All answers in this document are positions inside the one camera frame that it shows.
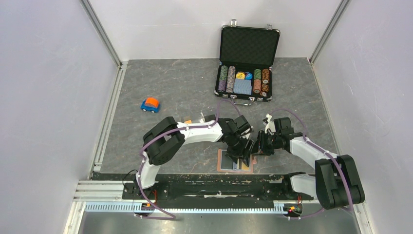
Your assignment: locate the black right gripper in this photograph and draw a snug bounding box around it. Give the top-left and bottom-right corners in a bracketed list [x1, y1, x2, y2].
[251, 130, 281, 156]

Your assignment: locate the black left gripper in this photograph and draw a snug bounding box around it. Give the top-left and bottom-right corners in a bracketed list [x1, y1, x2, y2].
[225, 134, 254, 167]

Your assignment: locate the tan leather card holder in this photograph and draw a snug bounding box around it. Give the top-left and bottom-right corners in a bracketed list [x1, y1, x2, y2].
[217, 149, 257, 174]

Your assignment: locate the clear acrylic card box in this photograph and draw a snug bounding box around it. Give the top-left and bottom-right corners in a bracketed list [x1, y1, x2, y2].
[178, 111, 216, 124]

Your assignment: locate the orange credit card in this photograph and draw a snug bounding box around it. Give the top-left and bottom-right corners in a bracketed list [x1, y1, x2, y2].
[239, 160, 253, 173]

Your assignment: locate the black credit card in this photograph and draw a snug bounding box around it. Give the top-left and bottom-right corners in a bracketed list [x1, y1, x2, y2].
[220, 150, 234, 170]

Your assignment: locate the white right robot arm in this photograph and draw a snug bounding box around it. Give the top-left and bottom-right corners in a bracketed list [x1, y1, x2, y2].
[251, 115, 365, 210]

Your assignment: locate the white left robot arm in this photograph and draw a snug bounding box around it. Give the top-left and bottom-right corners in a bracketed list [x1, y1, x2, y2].
[134, 115, 253, 199]

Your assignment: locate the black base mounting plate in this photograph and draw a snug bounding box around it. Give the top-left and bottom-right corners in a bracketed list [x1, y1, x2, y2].
[122, 174, 314, 201]

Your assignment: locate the black poker chip case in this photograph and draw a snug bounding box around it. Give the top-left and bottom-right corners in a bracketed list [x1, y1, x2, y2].
[214, 25, 281, 102]

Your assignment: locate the blue orange toy car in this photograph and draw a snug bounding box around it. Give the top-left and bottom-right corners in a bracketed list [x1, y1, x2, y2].
[140, 97, 160, 113]

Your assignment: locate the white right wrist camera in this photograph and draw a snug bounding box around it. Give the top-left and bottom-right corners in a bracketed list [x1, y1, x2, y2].
[263, 114, 276, 134]

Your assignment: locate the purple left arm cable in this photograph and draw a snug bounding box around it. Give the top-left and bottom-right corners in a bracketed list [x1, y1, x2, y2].
[137, 99, 243, 220]

